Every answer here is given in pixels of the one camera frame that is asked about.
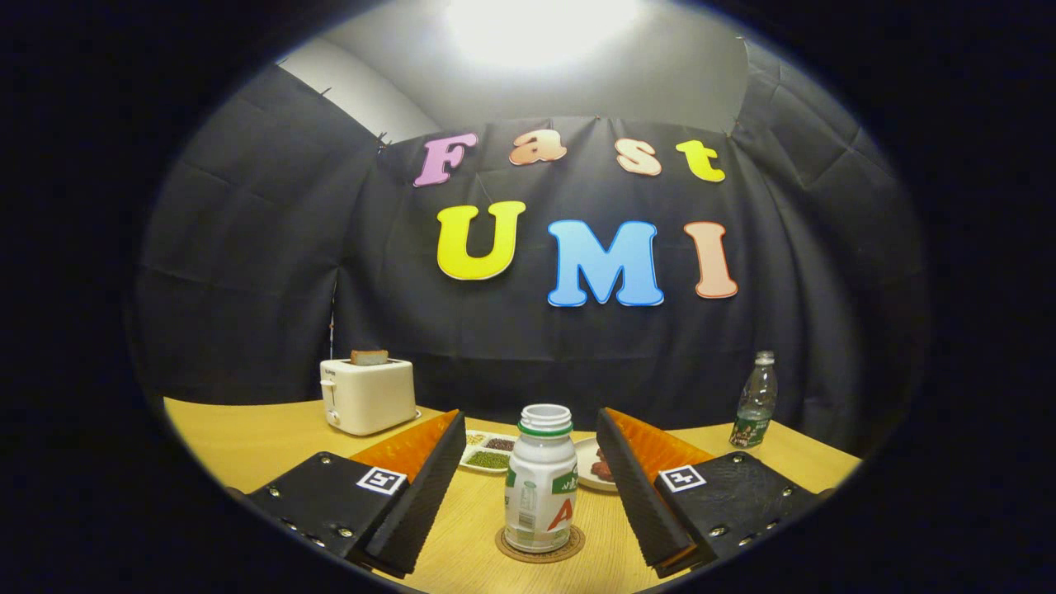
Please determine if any white divided dish with beans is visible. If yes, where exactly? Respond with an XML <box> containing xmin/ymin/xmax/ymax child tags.
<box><xmin>459</xmin><ymin>430</ymin><xmax>521</xmax><ymax>475</ymax></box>

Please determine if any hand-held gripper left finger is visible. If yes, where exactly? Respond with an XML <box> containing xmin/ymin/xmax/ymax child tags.
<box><xmin>239</xmin><ymin>409</ymin><xmax>467</xmax><ymax>578</ymax></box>

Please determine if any round wooden coaster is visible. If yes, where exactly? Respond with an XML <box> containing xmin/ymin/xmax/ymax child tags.
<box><xmin>495</xmin><ymin>525</ymin><xmax>587</xmax><ymax>564</ymax></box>

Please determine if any ceiling light panel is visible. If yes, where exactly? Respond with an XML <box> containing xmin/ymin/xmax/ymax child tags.
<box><xmin>445</xmin><ymin>0</ymin><xmax>644</xmax><ymax>71</ymax></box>

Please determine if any black backdrop cloth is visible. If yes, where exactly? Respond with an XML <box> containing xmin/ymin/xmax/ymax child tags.
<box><xmin>132</xmin><ymin>37</ymin><xmax>929</xmax><ymax>459</ymax></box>

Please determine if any white toaster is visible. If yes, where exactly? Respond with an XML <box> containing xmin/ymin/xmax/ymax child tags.
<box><xmin>319</xmin><ymin>358</ymin><xmax>418</xmax><ymax>437</ymax></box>

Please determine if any white round plate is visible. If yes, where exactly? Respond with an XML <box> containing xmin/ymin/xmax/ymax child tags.
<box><xmin>573</xmin><ymin>436</ymin><xmax>620</xmax><ymax>493</ymax></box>

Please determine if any white juice bottle green label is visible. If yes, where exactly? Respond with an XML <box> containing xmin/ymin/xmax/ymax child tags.
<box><xmin>503</xmin><ymin>403</ymin><xmax>579</xmax><ymax>554</ymax></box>

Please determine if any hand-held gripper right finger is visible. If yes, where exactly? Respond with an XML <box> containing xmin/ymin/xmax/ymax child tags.
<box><xmin>596</xmin><ymin>407</ymin><xmax>826</xmax><ymax>578</ymax></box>

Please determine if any wooden table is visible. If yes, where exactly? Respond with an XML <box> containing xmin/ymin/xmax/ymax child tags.
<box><xmin>163</xmin><ymin>398</ymin><xmax>863</xmax><ymax>594</ymax></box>

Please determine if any clear plastic water bottle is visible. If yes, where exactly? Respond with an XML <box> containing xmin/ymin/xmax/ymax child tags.
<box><xmin>729</xmin><ymin>351</ymin><xmax>779</xmax><ymax>450</ymax></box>

